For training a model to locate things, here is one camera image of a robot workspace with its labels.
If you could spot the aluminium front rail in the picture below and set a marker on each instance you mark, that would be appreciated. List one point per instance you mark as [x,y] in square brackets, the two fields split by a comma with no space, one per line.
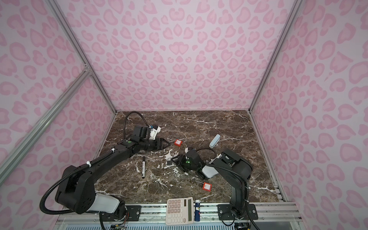
[276,215]

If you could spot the pink white calculator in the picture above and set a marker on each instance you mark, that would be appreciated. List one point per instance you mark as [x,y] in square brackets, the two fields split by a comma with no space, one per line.
[180,211]

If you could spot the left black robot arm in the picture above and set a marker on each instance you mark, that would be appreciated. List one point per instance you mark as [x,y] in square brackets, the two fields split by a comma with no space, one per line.
[77,191]

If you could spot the light blue grey case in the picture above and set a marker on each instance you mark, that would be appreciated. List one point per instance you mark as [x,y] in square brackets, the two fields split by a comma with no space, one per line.
[214,141]

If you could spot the red padlock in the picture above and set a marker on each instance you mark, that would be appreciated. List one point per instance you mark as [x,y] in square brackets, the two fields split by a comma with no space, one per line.
[206,184]
[176,141]

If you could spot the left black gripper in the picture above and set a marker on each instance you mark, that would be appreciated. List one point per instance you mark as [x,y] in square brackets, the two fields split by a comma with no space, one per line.
[162,144]

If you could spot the black marker pen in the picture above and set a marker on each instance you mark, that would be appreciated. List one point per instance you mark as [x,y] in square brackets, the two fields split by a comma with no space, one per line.
[143,167]

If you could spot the blue white glue stick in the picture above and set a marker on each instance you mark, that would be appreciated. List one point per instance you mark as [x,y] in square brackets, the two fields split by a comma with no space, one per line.
[197,210]

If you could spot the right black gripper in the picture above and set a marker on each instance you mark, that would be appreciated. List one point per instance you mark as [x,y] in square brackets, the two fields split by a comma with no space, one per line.
[180,157]

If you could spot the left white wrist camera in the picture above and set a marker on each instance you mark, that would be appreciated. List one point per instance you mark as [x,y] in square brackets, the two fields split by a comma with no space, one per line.
[154,130]

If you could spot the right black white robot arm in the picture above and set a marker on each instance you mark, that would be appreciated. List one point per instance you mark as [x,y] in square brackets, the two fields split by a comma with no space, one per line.
[234,169]

